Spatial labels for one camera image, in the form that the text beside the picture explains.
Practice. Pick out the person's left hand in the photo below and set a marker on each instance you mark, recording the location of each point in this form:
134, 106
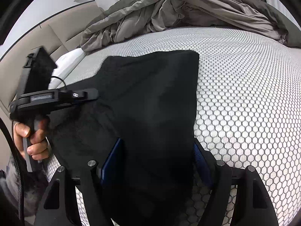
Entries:
41, 143

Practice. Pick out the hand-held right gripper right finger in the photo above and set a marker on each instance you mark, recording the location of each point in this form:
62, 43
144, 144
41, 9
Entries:
202, 164

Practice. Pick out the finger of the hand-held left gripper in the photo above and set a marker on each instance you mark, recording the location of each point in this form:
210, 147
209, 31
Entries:
82, 95

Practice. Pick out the white pillow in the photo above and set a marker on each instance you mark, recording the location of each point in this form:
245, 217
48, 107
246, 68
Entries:
70, 61

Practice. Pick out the person's grey clothing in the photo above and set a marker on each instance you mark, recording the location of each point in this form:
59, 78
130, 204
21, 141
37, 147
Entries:
30, 193

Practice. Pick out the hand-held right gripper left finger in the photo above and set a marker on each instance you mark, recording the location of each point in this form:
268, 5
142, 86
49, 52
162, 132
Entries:
112, 160

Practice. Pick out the grey duvet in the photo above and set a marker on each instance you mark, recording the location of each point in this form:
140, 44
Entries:
176, 9

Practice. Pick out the black pants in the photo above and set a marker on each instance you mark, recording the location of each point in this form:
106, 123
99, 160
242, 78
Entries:
152, 98

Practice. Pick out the bed with honeycomb cover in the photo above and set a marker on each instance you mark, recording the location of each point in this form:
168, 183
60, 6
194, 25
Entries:
235, 98

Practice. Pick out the beige padded headboard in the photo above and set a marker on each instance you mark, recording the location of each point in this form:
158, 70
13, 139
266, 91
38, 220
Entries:
58, 33

